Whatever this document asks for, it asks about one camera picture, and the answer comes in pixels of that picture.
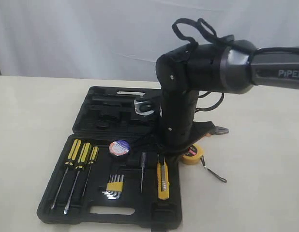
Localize yellow utility knife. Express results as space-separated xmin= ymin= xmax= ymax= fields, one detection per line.
xmin=157 ymin=155 xmax=169 ymax=201

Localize small yellow black screwdriver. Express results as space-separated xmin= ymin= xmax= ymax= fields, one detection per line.
xmin=82 ymin=146 xmax=99 ymax=197

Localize white backdrop curtain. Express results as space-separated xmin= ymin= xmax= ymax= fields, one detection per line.
xmin=0 ymin=0 xmax=299 ymax=81

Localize yellow tape measure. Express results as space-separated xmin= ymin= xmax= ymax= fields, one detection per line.
xmin=180 ymin=144 xmax=227 ymax=183

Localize black plastic tool case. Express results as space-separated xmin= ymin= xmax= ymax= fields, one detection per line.
xmin=37 ymin=87 xmax=182 ymax=231

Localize large yellow black screwdriver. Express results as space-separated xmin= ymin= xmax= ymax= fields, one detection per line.
xmin=51 ymin=139 xmax=82 ymax=210

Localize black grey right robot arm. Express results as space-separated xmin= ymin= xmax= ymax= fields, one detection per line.
xmin=154 ymin=36 xmax=299 ymax=157

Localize black PVC insulating tape roll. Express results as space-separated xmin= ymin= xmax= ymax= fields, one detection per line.
xmin=108 ymin=140 xmax=130 ymax=158

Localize hex key set yellow holder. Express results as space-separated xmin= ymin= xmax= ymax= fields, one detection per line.
xmin=102 ymin=174 xmax=124 ymax=200

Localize pliers black orange handles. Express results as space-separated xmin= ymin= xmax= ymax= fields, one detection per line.
xmin=203 ymin=126 xmax=229 ymax=137

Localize medium yellow black screwdriver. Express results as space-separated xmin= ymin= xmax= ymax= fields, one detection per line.
xmin=63 ymin=142 xmax=91 ymax=215

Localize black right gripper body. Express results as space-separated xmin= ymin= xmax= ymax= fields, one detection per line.
xmin=150 ymin=121 xmax=215 ymax=163

